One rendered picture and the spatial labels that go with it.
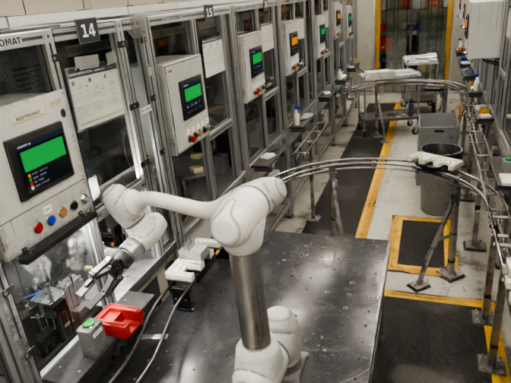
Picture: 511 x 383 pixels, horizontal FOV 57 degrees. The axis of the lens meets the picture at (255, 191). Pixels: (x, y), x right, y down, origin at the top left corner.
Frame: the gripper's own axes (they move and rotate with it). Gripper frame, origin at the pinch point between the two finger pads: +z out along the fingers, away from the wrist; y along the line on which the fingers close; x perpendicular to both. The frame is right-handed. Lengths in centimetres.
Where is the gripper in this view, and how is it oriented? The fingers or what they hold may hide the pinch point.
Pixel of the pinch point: (88, 296)
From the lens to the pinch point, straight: 184.3
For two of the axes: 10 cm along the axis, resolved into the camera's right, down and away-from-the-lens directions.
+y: -1.3, -7.0, -7.0
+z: -5.2, 6.5, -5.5
